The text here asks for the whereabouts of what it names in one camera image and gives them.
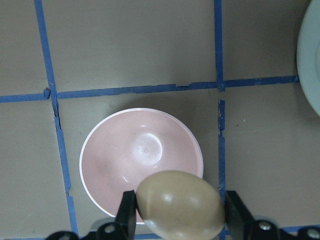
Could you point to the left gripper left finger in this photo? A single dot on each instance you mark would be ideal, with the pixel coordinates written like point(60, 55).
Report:
point(126, 217)

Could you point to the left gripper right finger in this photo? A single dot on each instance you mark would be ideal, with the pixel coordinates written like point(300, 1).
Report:
point(238, 218)

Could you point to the beige egg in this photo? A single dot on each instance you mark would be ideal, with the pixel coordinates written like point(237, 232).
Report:
point(177, 205)

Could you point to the pale green steel pot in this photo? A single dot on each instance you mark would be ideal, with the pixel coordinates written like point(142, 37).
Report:
point(308, 55)

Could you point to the pink bowl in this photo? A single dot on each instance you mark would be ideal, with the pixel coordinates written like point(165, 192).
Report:
point(128, 146)

